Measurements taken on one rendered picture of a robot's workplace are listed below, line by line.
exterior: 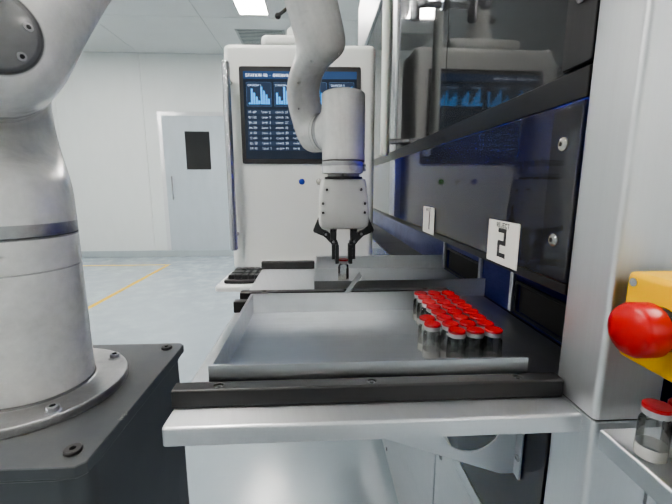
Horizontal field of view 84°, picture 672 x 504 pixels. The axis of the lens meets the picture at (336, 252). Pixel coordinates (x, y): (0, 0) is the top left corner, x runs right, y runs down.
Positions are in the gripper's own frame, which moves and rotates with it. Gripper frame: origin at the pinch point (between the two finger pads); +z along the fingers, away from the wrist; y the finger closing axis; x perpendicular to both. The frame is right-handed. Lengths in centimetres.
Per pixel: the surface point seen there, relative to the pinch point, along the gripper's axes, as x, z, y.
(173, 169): -509, -37, 219
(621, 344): 51, -2, -17
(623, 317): 51, -4, -17
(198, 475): -53, 96, 52
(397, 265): -20.3, 7.3, -15.9
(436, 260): -20.3, 6.1, -26.3
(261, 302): 13.8, 5.9, 15.0
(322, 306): 13.8, 6.8, 4.6
